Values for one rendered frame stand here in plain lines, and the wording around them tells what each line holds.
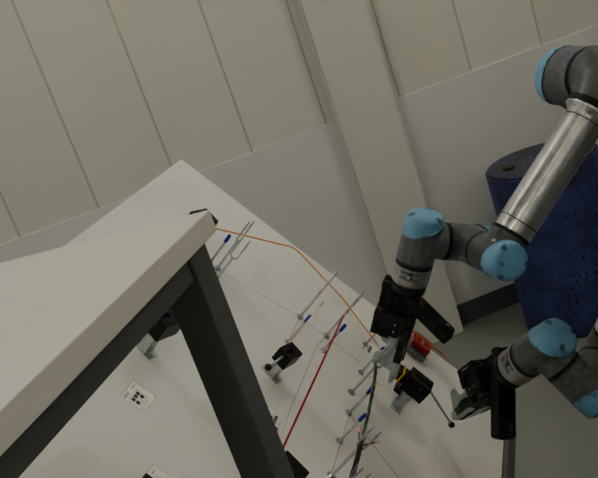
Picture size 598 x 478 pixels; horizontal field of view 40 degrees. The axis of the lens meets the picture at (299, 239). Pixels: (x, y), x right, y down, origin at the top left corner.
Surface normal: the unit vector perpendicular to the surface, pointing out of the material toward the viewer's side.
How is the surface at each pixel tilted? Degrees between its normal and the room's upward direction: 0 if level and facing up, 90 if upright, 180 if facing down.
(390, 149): 90
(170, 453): 54
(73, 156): 90
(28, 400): 90
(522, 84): 90
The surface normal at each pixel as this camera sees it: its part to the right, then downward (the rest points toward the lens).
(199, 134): 0.19, 0.23
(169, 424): 0.55, -0.70
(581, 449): -0.32, -0.91
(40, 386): 0.91, -0.21
